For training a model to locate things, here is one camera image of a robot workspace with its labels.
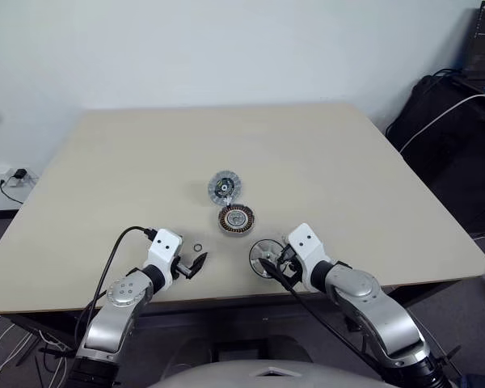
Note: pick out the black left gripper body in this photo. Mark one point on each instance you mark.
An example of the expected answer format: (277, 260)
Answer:
(182, 267)

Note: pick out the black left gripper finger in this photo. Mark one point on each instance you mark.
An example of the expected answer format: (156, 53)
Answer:
(198, 268)
(199, 260)

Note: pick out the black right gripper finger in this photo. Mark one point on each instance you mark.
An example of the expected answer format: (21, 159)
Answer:
(287, 248)
(275, 271)

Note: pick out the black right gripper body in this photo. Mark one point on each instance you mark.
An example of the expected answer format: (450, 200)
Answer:
(290, 268)

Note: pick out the black rimmed silver spoked rotor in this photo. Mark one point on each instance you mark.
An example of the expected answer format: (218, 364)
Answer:
(266, 250)

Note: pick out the grey motor stator housing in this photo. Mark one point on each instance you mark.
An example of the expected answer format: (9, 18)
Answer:
(237, 220)

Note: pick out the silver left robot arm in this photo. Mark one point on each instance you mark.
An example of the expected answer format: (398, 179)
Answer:
(105, 323)

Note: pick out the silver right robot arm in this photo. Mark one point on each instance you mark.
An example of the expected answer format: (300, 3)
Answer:
(372, 307)

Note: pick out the grey robot torso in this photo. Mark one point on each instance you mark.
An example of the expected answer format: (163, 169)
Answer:
(266, 378)

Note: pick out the black bag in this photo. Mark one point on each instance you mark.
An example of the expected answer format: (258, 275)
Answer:
(452, 161)

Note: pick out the black power adapter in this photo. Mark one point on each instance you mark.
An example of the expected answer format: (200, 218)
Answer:
(19, 174)

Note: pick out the white power strip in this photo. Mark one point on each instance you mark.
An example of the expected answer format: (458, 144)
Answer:
(0, 171)

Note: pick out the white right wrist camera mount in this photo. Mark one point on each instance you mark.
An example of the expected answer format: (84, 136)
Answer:
(303, 242)

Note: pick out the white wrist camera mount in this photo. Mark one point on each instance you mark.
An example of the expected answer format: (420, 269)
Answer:
(303, 242)
(164, 244)

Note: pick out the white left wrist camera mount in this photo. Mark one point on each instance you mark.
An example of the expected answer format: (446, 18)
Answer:
(164, 244)

